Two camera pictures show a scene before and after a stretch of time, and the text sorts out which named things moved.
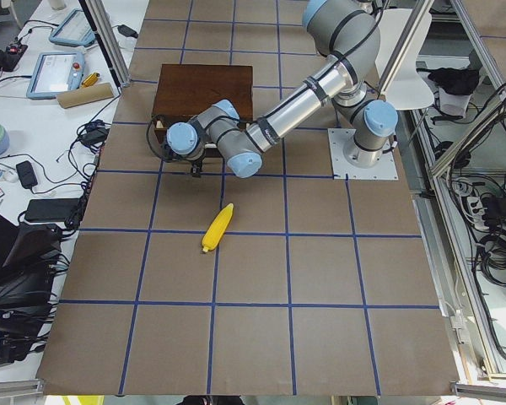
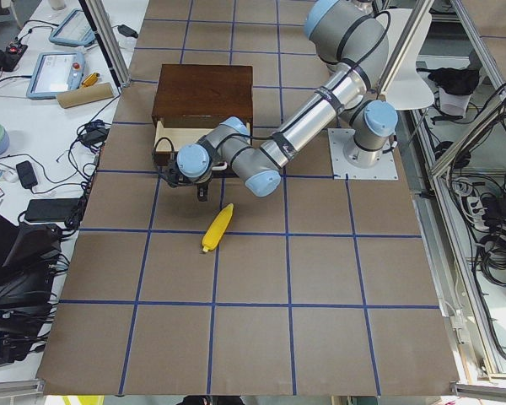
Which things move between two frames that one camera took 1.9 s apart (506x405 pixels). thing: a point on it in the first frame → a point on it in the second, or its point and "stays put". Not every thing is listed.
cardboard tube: x=85 y=95 stays put
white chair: x=407 y=90 stays put
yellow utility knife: x=90 y=80 stays put
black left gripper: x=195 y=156 → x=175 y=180
